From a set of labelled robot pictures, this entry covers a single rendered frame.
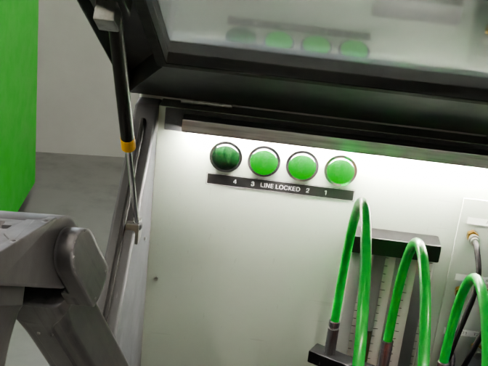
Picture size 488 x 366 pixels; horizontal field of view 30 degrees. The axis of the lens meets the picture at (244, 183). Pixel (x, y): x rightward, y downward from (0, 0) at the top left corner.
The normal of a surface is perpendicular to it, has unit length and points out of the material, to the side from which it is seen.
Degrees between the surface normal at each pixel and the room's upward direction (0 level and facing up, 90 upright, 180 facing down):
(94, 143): 90
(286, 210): 90
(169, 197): 90
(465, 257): 90
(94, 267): 82
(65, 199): 0
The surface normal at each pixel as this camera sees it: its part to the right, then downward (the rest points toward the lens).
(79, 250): 0.96, 0.06
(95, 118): 0.10, 0.38
